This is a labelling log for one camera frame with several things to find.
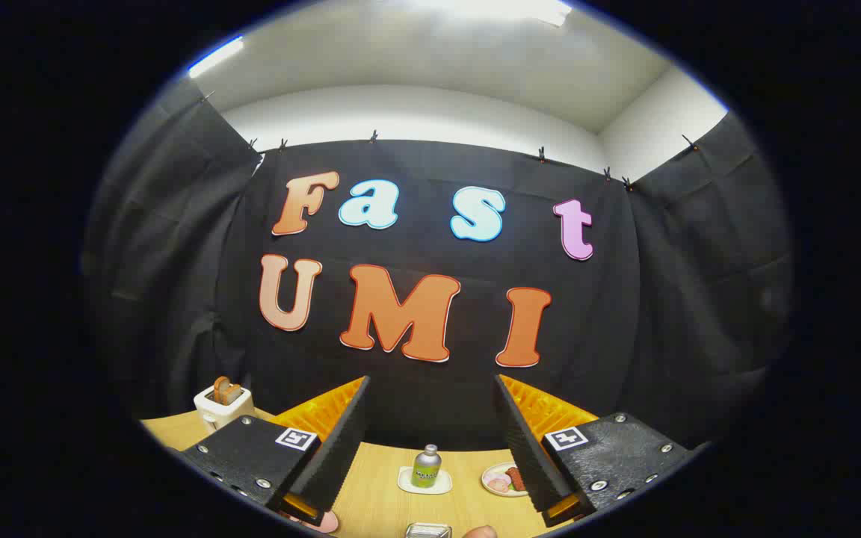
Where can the ceiling light panel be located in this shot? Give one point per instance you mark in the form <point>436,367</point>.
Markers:
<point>498,9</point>

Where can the white toaster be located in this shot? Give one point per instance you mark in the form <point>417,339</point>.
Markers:
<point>225,417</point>

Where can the white square coaster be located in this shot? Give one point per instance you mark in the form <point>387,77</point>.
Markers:
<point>405,482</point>

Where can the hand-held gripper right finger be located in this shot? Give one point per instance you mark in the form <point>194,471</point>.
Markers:
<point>531,463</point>

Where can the pink round plate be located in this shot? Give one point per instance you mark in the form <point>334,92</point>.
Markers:
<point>320,521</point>

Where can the pale purple ham slice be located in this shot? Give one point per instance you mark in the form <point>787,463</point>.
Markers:
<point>495,478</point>

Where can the row of black cloth clips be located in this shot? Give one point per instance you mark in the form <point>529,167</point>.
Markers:
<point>541,155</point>

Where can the white oval food plate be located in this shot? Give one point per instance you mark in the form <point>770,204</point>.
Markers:
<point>492,472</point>

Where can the silver green soda bottle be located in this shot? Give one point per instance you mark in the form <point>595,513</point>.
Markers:
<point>426,471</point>

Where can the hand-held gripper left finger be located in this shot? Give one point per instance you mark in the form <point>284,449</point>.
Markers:
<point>337,456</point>

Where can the perforated metal basket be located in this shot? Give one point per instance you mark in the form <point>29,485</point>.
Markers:
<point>428,531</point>

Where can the brown meat piece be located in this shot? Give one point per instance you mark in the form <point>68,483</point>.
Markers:
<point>515,478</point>

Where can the brown bread slice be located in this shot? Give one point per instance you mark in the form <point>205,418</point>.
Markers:
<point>235,394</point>
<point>220,390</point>

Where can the pink ham slice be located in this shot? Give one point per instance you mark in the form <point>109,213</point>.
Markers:
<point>501,487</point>

